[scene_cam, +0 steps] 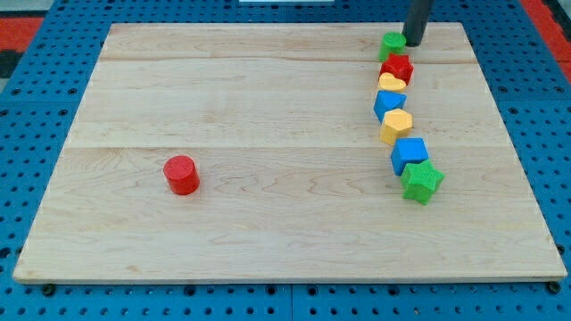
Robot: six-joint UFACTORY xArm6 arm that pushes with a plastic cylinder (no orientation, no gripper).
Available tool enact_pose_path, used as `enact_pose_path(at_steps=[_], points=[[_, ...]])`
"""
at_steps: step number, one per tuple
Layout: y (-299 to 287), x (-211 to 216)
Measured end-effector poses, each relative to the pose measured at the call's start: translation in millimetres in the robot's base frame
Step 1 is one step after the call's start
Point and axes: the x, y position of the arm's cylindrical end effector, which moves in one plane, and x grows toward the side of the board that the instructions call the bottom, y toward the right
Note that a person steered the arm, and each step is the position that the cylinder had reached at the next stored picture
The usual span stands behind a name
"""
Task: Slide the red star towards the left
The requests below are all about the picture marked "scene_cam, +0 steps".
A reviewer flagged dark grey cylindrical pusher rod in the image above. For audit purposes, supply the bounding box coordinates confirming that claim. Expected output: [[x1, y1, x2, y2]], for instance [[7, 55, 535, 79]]
[[401, 0, 434, 47]]

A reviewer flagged red star block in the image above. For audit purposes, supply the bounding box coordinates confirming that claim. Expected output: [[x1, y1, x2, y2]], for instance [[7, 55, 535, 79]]
[[379, 53, 414, 84]]

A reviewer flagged green star block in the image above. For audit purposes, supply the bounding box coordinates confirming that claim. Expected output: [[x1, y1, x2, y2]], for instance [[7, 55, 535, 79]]
[[401, 160, 445, 205]]

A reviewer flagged green cylinder block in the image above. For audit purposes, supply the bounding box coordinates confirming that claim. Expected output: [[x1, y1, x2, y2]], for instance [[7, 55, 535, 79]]
[[377, 31, 407, 62]]

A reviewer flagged yellow heart block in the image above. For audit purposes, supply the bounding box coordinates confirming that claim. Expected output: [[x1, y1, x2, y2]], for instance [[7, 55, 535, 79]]
[[377, 72, 407, 93]]

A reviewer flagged blue triangle block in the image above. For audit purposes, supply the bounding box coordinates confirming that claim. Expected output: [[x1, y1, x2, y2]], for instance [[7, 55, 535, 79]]
[[373, 90, 407, 122]]

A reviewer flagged yellow hexagon block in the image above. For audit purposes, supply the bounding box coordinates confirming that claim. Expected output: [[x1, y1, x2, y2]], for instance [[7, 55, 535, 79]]
[[380, 109, 413, 145]]

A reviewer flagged blue cube block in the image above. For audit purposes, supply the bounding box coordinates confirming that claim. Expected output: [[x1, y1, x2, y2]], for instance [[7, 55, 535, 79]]
[[391, 137, 429, 177]]

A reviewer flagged light wooden board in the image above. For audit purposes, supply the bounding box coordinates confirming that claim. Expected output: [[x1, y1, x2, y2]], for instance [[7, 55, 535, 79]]
[[13, 22, 567, 284]]

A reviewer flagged red cylinder block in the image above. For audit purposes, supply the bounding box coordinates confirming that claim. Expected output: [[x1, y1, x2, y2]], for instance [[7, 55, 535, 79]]
[[163, 155, 200, 195]]

